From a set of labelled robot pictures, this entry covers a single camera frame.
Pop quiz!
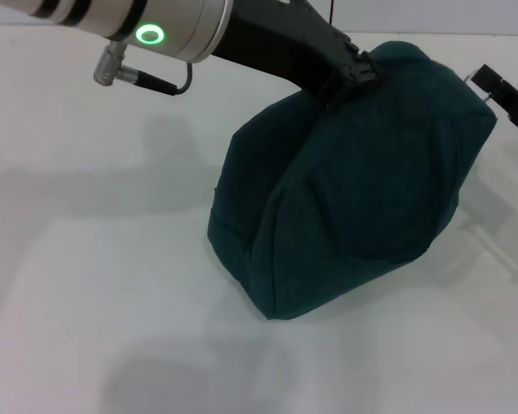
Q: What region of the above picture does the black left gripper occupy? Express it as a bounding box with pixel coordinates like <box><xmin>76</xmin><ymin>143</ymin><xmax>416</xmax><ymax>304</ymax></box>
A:
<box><xmin>209</xmin><ymin>0</ymin><xmax>392</xmax><ymax>112</ymax></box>

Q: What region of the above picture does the dark teal insulated lunch bag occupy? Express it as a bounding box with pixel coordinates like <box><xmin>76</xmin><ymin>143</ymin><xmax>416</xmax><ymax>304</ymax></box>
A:
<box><xmin>206</xmin><ymin>41</ymin><xmax>499</xmax><ymax>321</ymax></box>

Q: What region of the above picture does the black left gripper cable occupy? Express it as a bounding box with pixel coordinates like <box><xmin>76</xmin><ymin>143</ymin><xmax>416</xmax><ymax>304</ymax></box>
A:
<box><xmin>92</xmin><ymin>41</ymin><xmax>194</xmax><ymax>97</ymax></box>

